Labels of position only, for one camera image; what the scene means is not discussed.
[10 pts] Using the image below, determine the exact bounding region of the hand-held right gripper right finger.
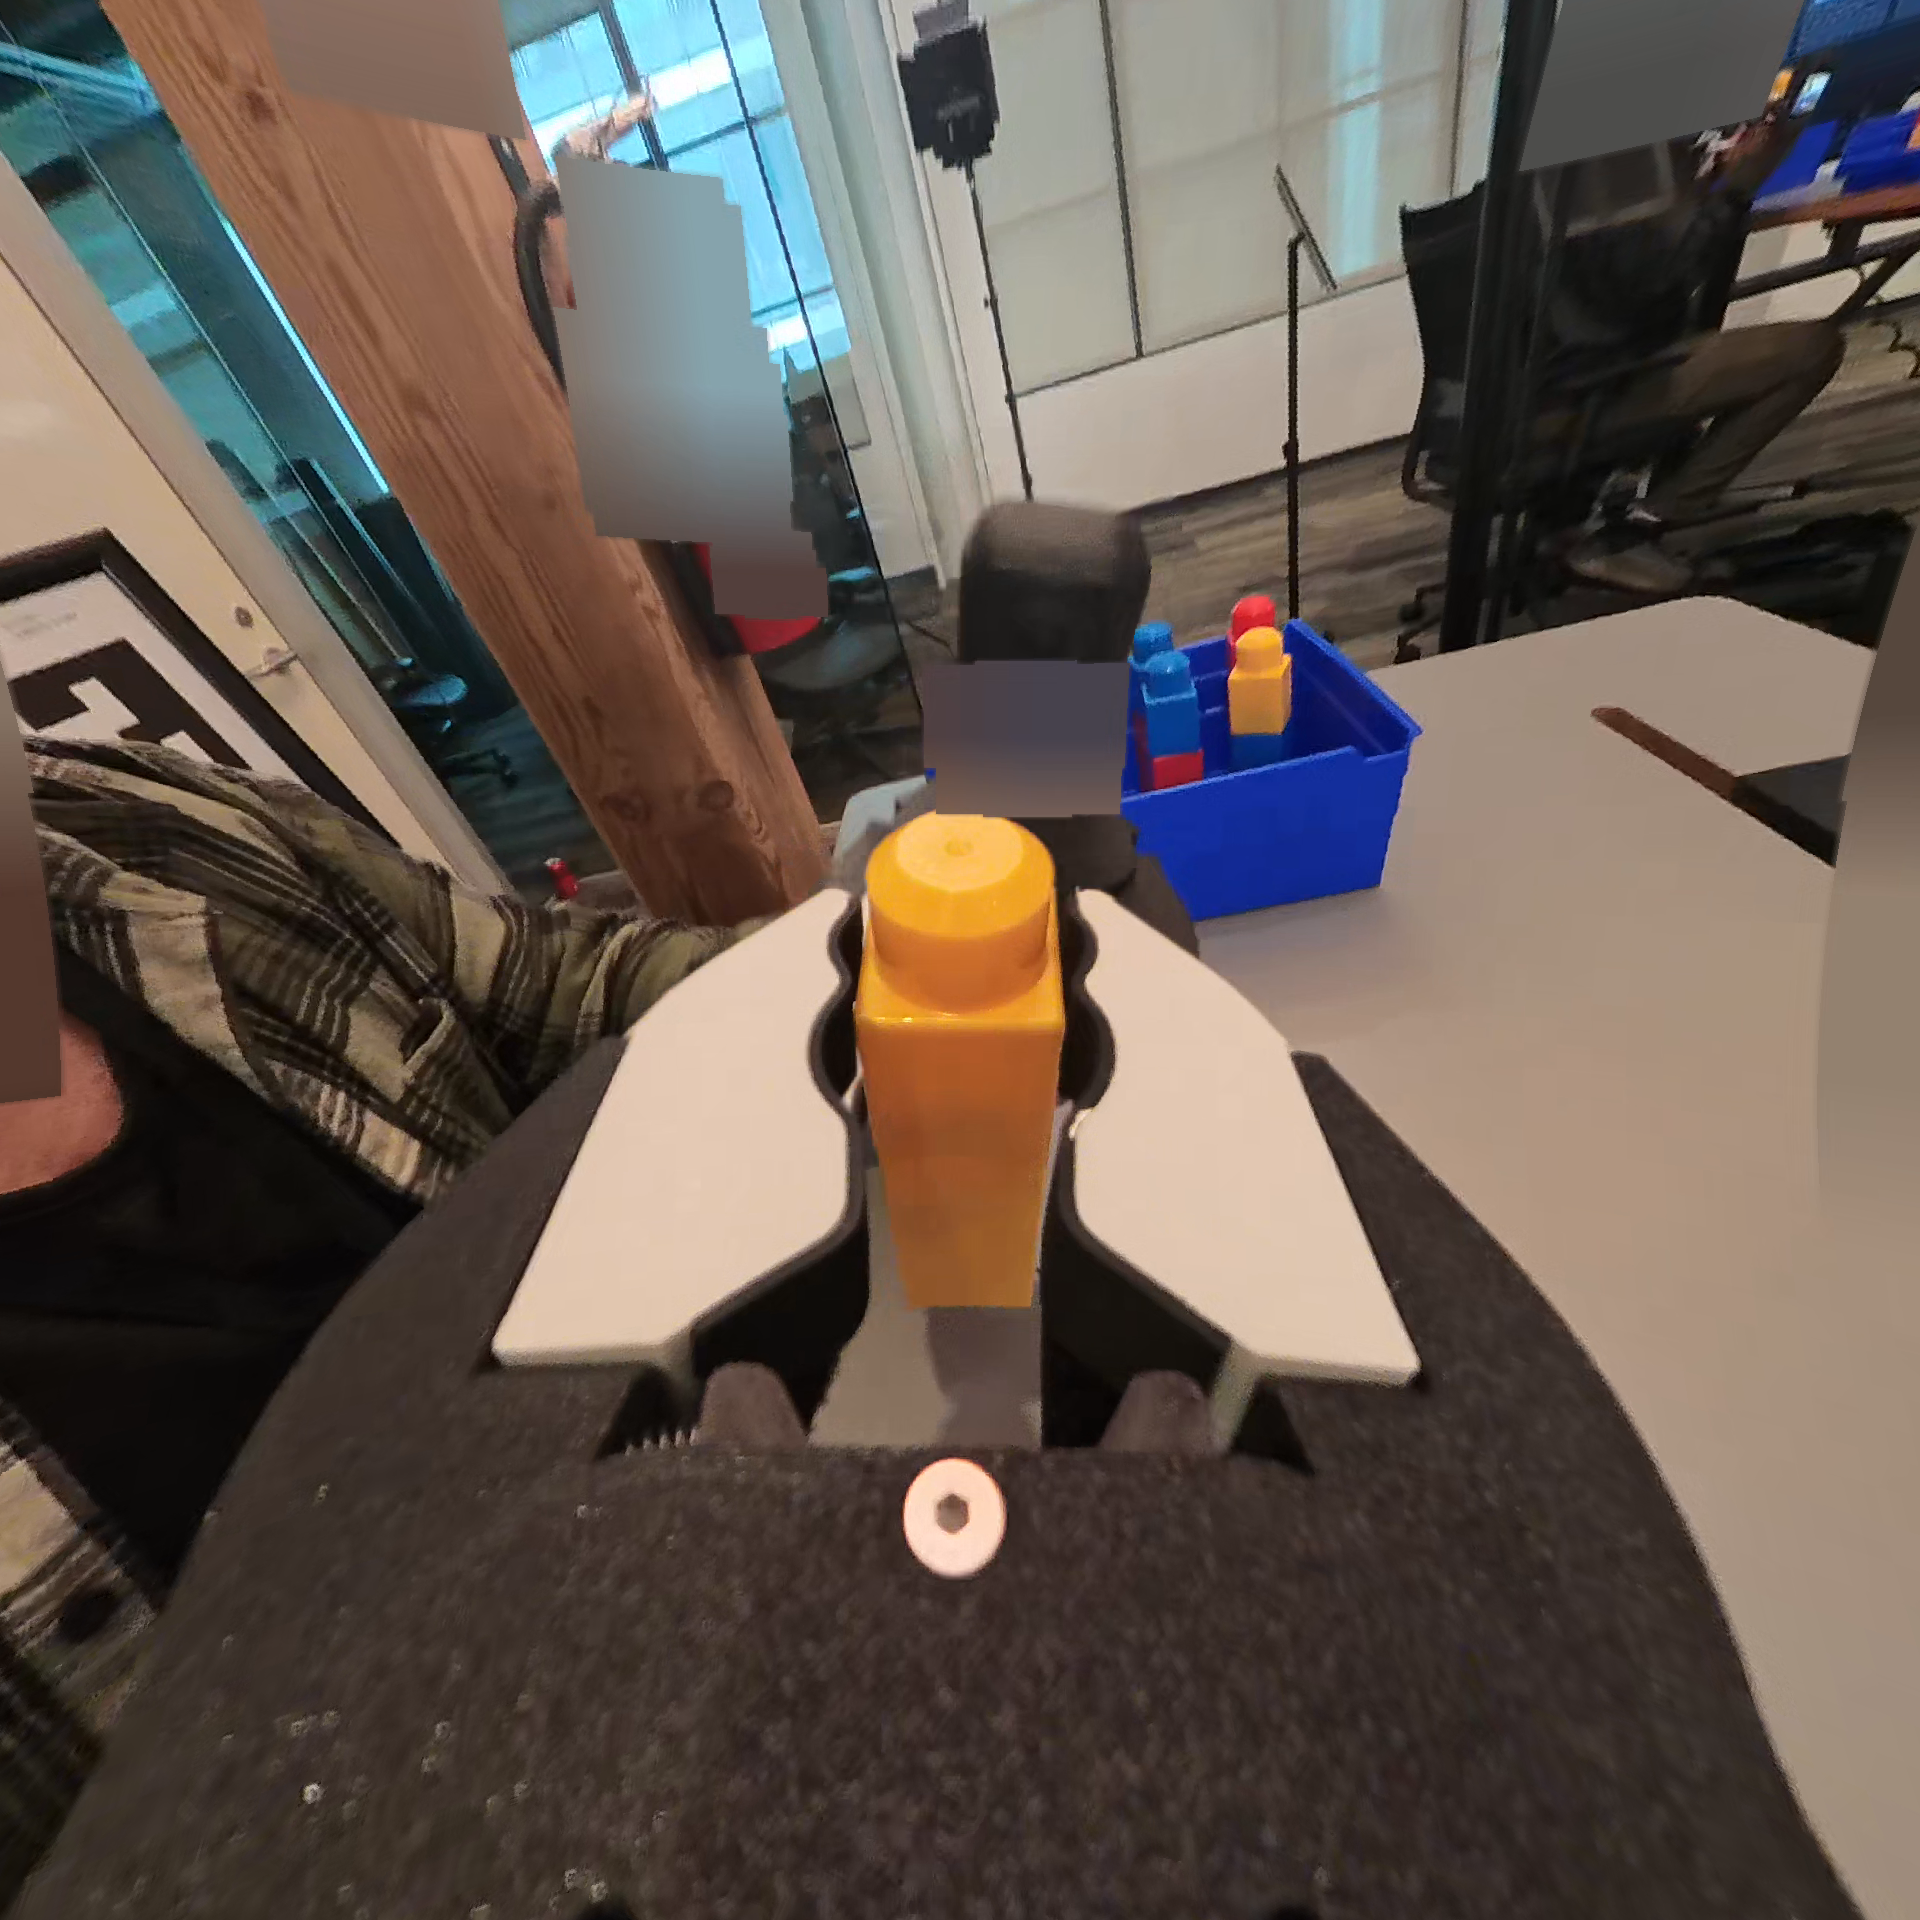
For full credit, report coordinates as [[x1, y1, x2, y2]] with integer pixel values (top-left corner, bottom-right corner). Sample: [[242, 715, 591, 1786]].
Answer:
[[1051, 889, 1422, 1442]]

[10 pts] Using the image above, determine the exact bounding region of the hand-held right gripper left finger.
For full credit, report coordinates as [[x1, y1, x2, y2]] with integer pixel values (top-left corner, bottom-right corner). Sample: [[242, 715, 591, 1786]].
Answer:
[[494, 885, 879, 1412]]

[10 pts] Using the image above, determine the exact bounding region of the yellow mega block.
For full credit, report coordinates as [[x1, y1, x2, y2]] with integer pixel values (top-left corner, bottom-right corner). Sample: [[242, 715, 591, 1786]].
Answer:
[[1223, 624, 1297, 740], [851, 813, 1070, 1310]]

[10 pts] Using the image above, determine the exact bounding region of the blue plastic bin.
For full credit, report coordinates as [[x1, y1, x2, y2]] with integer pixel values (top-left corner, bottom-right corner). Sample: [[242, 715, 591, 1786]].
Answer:
[[1118, 613, 1425, 921]]

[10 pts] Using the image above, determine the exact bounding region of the person's left forearm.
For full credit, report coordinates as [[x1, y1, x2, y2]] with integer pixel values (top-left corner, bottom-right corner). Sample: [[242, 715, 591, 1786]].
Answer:
[[27, 736, 789, 1200]]

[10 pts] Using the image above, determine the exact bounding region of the black office chair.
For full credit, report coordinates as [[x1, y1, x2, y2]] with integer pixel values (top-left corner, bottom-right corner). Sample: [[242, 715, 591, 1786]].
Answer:
[[1396, 195, 1669, 664], [758, 613, 908, 721]]

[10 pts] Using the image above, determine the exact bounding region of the black music stand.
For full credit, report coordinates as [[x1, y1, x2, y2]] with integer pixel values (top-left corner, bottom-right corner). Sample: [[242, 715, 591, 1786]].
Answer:
[[1273, 165, 1342, 664]]

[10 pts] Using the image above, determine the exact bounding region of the black light stand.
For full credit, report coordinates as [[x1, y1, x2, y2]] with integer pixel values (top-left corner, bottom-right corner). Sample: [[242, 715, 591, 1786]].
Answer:
[[897, 0, 1042, 504]]

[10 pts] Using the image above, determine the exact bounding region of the person's torso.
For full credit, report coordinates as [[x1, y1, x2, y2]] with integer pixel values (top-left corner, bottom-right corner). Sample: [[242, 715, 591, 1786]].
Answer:
[[0, 960, 497, 1907]]

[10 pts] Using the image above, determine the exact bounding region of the framed marker sign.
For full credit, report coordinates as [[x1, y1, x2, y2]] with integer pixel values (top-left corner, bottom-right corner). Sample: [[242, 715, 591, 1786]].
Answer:
[[0, 524, 398, 872]]

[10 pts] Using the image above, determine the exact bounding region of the wooden office desk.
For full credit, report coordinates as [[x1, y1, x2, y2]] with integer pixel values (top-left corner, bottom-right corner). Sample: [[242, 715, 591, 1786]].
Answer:
[[1725, 179, 1920, 341]]

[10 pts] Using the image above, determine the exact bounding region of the row of blue storage bins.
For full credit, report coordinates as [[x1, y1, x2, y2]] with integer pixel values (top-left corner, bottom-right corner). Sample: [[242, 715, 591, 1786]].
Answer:
[[1755, 60, 1920, 195]]

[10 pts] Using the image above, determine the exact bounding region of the black metal post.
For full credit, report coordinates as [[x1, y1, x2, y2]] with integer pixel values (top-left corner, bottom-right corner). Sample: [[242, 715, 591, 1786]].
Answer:
[[1436, 0, 1562, 609]]

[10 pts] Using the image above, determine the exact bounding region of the wooden post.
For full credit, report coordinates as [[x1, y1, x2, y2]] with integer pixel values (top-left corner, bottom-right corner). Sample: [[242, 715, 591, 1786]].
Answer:
[[98, 0, 825, 923]]

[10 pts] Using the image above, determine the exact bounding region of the black hanging strap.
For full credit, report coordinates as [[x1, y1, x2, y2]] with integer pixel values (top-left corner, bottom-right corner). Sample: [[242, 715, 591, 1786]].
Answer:
[[513, 182, 579, 324]]

